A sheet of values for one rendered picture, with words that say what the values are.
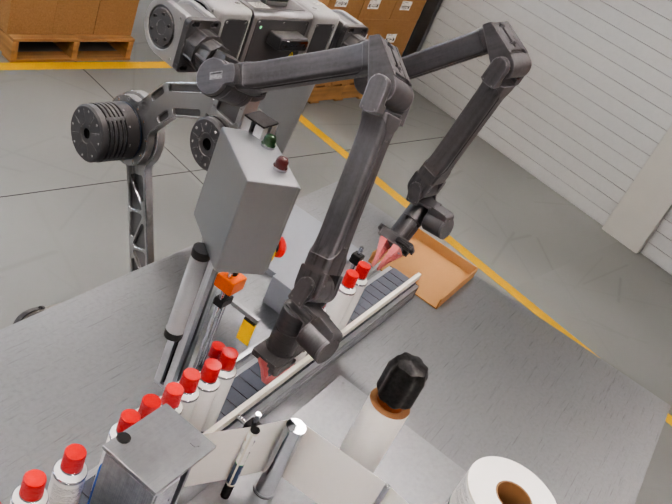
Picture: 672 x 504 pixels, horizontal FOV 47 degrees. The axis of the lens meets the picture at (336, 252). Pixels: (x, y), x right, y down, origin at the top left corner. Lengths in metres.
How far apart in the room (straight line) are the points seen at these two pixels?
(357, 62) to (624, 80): 4.44
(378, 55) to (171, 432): 0.73
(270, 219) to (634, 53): 4.67
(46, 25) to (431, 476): 3.72
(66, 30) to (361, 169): 3.70
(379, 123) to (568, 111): 4.61
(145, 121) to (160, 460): 1.42
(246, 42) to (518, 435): 1.19
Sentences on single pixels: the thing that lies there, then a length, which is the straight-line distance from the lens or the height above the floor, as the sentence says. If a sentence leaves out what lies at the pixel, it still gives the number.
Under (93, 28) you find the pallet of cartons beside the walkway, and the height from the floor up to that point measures 0.18.
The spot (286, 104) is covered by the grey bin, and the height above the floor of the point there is 0.50.
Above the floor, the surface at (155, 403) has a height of 1.08.
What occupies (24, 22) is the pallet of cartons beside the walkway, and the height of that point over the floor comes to 0.21.
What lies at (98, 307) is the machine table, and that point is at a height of 0.83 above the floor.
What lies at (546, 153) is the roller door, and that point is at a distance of 6.06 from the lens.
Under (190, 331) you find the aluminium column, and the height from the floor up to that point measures 1.01.
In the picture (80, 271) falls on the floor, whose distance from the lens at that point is 3.33.
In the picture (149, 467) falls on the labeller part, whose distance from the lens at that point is 1.21.
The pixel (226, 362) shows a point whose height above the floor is 1.07.
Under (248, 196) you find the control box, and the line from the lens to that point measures 1.26.
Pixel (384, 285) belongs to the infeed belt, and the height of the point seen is 0.88.
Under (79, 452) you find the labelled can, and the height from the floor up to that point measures 1.08.
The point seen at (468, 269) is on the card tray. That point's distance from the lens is 2.62.
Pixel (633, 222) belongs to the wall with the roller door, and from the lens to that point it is 5.79.
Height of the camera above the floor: 2.07
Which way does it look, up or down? 31 degrees down
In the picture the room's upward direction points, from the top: 25 degrees clockwise
